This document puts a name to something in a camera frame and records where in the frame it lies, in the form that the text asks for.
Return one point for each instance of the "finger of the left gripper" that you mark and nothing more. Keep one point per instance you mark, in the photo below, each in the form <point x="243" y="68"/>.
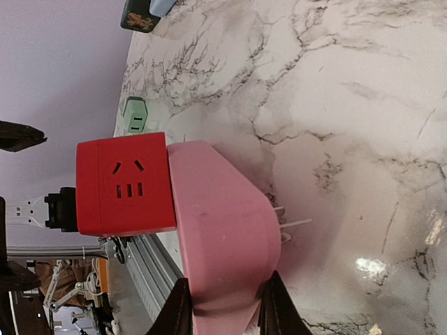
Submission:
<point x="17" y="137"/>

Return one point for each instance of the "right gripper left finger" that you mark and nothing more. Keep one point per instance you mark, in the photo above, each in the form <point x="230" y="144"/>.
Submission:
<point x="175" y="317"/>

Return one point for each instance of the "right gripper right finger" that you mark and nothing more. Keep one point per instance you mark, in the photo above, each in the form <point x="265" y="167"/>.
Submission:
<point x="278" y="314"/>

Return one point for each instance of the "pink triangular power strip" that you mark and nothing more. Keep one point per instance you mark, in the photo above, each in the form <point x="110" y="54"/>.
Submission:
<point x="228" y="234"/>

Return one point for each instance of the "red cube socket adapter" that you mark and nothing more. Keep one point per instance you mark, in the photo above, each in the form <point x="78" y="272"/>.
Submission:
<point x="123" y="186"/>

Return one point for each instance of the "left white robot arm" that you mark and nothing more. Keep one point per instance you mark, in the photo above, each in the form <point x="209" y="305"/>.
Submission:
<point x="54" y="210"/>

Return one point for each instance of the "light green cube charger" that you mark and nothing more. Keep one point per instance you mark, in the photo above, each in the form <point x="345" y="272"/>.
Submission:
<point x="135" y="115"/>

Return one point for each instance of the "dark green cube adapter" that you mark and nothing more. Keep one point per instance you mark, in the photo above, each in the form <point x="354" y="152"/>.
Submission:
<point x="136" y="16"/>

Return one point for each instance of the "light blue cube charger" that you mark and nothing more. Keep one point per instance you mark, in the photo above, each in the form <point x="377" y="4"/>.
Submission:
<point x="160" y="8"/>

